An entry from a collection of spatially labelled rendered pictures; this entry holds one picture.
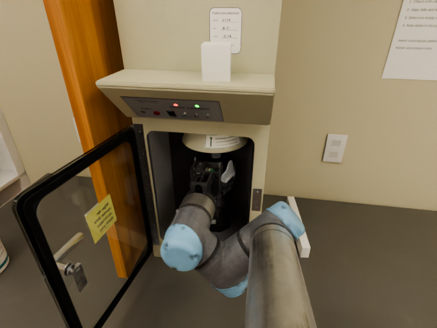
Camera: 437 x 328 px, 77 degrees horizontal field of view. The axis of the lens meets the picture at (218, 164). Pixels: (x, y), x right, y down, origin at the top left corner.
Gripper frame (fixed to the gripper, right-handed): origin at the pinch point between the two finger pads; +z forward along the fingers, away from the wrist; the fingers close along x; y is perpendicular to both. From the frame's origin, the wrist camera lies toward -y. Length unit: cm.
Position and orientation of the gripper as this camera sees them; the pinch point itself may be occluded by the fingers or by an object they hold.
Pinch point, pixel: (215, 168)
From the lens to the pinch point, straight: 79.9
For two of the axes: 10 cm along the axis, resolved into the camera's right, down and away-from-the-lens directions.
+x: -9.8, -0.8, 1.6
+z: 1.8, -4.8, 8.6
